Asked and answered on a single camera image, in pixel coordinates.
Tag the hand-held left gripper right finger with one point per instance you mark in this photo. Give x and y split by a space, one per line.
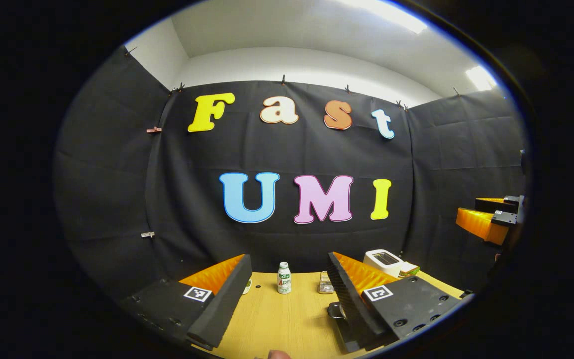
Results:
352 304

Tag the pink cloth clip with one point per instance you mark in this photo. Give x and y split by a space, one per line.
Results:
154 129

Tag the white divided condiment dish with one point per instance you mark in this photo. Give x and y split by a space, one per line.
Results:
247 286

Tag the long ceiling light panel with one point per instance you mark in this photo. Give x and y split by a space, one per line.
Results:
386 12

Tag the sandwich with lettuce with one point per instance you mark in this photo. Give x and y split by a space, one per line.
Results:
410 270

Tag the white cloth clip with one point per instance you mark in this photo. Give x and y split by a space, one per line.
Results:
147 234

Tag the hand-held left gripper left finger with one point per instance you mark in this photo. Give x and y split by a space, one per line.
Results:
222 306

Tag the black backdrop cloth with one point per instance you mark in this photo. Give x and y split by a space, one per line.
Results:
292 239

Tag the small white drink bottle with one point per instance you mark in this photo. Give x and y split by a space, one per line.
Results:
284 279

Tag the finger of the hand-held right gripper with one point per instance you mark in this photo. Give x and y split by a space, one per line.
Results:
496 204
481 227

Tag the small ceiling light panel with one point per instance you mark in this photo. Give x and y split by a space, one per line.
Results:
481 78

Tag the white toaster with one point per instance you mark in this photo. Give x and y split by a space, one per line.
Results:
381 262

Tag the stainless steel pot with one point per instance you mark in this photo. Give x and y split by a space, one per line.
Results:
337 310

